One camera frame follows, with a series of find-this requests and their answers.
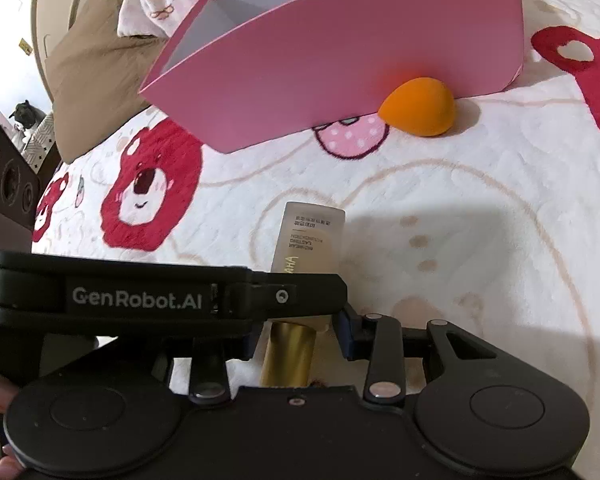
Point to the brown pillow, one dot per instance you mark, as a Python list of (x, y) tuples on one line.
[(95, 75)]

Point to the orange makeup sponge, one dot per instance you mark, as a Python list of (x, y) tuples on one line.
[(420, 107)]

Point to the yellow wall tag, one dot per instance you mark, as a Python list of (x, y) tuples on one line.
[(25, 47)]

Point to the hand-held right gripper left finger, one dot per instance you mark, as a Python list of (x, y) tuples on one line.
[(210, 370)]

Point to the patterned grey box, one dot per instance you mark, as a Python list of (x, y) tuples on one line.
[(40, 140)]

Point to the grey animal figurine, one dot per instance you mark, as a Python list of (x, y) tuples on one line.
[(26, 112)]

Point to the pink cardboard box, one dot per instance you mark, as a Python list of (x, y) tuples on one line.
[(305, 60)]

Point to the foundation bottle with gold cap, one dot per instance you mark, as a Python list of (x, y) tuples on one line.
[(307, 240)]

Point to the red bear printed blanket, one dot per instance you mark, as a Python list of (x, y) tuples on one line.
[(480, 210)]

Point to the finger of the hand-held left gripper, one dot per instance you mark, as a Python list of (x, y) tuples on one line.
[(305, 292)]

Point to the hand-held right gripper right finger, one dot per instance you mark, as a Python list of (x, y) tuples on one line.
[(349, 332)]

